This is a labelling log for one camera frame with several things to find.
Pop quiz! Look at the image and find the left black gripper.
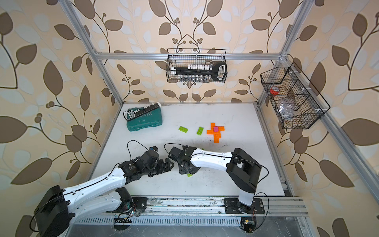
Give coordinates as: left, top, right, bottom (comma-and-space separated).
142, 157, 176, 177

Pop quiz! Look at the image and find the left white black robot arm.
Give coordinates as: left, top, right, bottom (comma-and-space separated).
29, 148, 174, 237

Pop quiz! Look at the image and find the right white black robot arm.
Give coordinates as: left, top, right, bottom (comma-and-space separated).
168, 146, 268, 214

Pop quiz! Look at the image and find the green tool case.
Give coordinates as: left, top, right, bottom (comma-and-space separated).
126, 108, 163, 131

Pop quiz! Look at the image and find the black bit holder on case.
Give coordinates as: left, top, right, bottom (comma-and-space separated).
123, 102, 161, 121

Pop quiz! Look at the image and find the black socket set in basket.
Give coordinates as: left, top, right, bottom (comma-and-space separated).
166, 61, 228, 83

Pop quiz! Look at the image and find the red tape roll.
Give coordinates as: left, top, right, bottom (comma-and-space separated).
269, 86, 280, 96

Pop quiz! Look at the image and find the clear plastic bag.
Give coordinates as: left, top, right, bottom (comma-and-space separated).
278, 98, 295, 119

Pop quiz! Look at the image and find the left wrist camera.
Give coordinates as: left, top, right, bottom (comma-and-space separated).
149, 146, 158, 152

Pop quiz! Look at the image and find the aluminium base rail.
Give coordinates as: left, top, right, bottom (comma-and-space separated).
73, 196, 309, 228

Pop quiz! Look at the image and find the black wire basket back wall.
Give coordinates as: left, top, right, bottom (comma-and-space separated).
165, 47, 228, 84

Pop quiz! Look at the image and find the black wire basket wall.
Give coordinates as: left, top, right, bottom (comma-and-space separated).
165, 47, 228, 84
260, 62, 331, 129

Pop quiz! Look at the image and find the black wire basket right wall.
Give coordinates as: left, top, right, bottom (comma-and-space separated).
260, 62, 331, 129

